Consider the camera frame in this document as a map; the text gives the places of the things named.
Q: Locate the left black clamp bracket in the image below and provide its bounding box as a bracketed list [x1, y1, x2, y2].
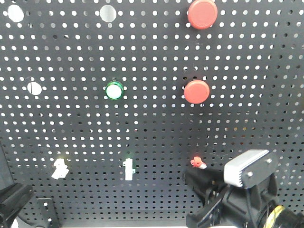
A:
[37, 198, 60, 228]

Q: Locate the green-white toggle switch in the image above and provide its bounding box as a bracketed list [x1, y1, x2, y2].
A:
[123, 158, 136, 181]

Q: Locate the upper red mushroom button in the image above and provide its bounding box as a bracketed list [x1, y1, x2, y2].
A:
[187, 0, 218, 30]

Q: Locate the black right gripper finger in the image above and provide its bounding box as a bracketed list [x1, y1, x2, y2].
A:
[183, 166, 226, 202]
[186, 194, 228, 228]

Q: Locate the black perforated pegboard panel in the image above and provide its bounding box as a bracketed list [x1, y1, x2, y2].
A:
[0, 0, 304, 227]

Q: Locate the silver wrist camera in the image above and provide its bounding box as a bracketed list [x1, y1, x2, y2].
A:
[223, 149, 278, 189]

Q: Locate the yellow toggle switch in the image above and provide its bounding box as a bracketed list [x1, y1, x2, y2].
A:
[51, 158, 69, 180]

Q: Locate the red toggle switch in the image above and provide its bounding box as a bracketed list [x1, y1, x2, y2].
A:
[190, 156, 207, 169]

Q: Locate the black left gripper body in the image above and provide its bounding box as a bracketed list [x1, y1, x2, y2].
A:
[0, 183, 34, 228]

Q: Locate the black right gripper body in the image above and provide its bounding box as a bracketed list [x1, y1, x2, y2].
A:
[207, 180, 278, 228]

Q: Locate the green round indicator button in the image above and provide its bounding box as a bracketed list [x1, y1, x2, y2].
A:
[105, 80, 124, 100]

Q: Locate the red mushroom button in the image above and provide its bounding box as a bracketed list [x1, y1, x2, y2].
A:
[187, 0, 218, 30]
[183, 80, 210, 104]

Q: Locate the lower red mushroom button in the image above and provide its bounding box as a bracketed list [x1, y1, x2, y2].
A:
[183, 80, 210, 104]

